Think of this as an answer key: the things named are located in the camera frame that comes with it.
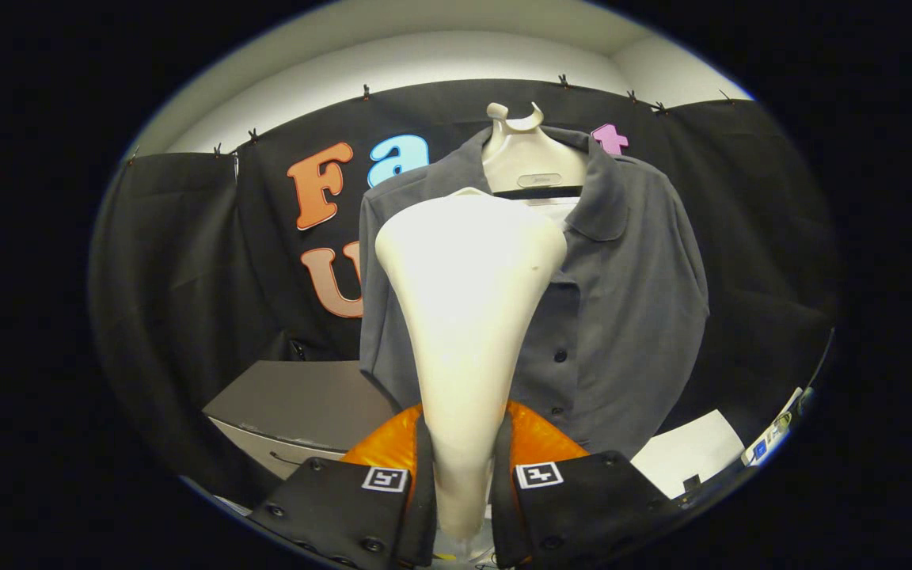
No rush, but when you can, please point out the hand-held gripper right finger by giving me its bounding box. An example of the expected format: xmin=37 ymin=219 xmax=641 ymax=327
xmin=490 ymin=400 xmax=675 ymax=569

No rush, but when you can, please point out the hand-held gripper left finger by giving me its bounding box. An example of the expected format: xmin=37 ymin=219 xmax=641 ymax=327
xmin=249 ymin=402 xmax=437 ymax=569

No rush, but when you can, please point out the white garment steamer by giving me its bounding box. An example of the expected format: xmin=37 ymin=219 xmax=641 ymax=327
xmin=374 ymin=188 xmax=569 ymax=543

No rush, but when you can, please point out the grey button shirt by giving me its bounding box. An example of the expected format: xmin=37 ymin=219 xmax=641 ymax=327
xmin=359 ymin=125 xmax=710 ymax=462

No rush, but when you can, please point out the cream garment hanger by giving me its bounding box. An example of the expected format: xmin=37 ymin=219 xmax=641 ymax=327
xmin=481 ymin=101 xmax=588 ymax=195

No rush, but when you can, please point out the grey drawer cabinet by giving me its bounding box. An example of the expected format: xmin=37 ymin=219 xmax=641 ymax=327
xmin=203 ymin=360 xmax=401 ymax=482

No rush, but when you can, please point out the white flat box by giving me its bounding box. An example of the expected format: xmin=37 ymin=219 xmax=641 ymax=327
xmin=630 ymin=409 xmax=746 ymax=500

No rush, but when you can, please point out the white card with small items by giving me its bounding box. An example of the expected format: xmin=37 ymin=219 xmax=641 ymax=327
xmin=741 ymin=386 xmax=817 ymax=468

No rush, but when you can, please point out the black backdrop cloth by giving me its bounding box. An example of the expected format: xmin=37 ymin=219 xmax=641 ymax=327
xmin=90 ymin=78 xmax=841 ymax=507

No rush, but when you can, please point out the thin dark cable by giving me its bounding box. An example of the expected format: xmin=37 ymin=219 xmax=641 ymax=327
xmin=808 ymin=329 xmax=835 ymax=389

